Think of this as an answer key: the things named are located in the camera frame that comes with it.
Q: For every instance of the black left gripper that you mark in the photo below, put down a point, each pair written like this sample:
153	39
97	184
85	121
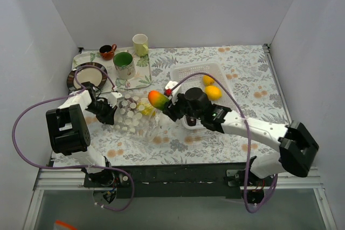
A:
108	110

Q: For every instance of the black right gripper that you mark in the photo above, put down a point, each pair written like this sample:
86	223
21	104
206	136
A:
171	107

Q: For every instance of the orange green fake mango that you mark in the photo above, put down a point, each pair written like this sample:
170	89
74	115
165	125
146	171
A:
157	99

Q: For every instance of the polka dot zip top bag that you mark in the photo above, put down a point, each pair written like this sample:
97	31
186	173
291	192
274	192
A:
130	122

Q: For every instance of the orange fake fruit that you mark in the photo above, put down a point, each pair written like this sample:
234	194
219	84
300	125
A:
213	92

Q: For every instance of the yellow fake lemon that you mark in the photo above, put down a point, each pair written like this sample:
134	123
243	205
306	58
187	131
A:
208	81

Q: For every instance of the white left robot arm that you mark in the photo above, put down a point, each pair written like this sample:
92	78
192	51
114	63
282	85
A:
69	134

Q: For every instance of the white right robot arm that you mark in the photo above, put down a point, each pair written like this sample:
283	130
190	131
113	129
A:
294	146

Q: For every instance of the black rimmed ceramic plate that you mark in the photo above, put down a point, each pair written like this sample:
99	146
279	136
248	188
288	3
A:
92	72

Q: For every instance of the floral tablecloth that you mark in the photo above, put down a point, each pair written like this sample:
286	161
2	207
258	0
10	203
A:
247	71

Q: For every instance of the green inside floral mug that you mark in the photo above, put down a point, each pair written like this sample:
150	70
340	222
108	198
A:
124	65

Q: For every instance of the brown small teacup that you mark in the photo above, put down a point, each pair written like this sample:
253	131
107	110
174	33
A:
107	52

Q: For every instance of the pale yellow mug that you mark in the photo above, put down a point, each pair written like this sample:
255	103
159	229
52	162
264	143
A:
140	43

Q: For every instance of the orange tipped object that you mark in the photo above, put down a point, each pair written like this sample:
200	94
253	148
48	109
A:
59	225

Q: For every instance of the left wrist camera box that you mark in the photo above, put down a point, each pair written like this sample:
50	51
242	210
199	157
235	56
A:
112	98

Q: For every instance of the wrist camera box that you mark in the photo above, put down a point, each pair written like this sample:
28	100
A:
112	98
171	90

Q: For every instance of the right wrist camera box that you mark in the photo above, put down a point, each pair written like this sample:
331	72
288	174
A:
171	90

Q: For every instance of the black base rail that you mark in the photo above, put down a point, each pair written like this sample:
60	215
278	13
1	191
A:
170	181

